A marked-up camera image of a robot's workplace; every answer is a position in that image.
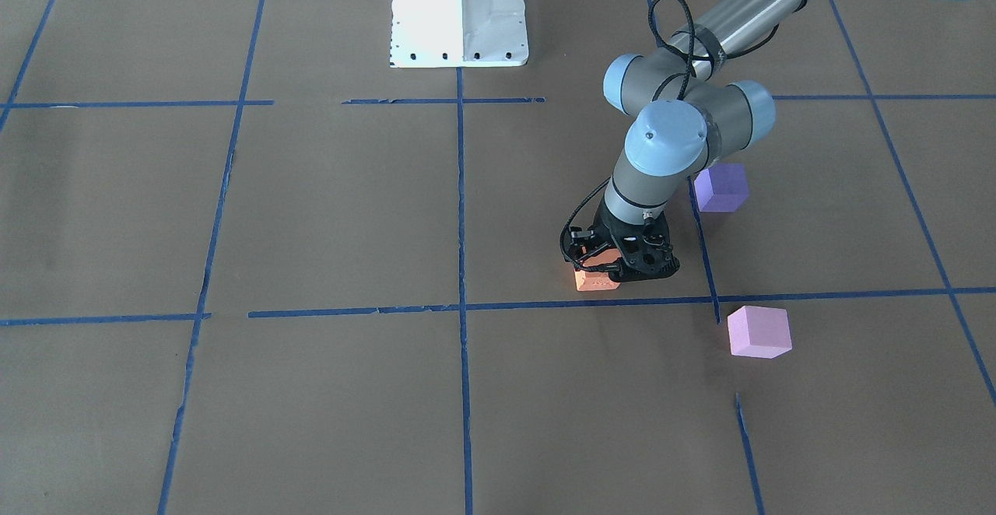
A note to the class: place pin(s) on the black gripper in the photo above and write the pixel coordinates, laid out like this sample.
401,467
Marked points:
608,232

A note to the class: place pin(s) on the orange foam cube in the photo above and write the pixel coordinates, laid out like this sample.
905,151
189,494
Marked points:
594,282

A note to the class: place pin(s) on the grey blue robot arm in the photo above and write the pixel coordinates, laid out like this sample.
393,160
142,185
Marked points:
682,125

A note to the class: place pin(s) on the purple foam cube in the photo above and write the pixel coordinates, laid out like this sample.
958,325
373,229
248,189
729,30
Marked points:
722,188

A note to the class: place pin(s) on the pink foam cube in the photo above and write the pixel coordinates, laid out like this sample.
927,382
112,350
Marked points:
759,332

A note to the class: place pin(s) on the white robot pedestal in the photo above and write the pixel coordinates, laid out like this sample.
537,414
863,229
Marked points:
458,34

